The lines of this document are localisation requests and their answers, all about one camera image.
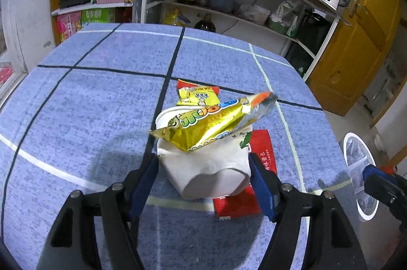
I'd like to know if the white paper bowl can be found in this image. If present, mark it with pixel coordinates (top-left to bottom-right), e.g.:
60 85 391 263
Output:
157 125 253 200

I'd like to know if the orange yellow noodle wrapper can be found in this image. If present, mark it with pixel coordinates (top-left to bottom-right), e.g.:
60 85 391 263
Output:
150 92 277 152

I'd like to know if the white rim trash bin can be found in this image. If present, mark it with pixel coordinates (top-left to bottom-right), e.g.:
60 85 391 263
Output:
340 132 379 222

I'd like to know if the red flat packet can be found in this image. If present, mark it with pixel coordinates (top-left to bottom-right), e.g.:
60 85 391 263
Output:
213 129 277 220

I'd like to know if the yellow wooden door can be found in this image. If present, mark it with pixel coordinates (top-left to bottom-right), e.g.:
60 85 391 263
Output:
307 0 403 116

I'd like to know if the yellow red seasoning packet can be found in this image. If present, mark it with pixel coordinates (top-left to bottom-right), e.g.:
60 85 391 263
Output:
177 79 220 106

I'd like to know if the dark soy sauce bottle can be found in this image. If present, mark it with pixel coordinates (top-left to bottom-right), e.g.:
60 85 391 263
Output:
194 13 216 33

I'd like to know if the white metal shelf unit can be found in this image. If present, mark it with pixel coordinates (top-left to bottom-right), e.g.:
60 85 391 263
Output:
50 0 341 77

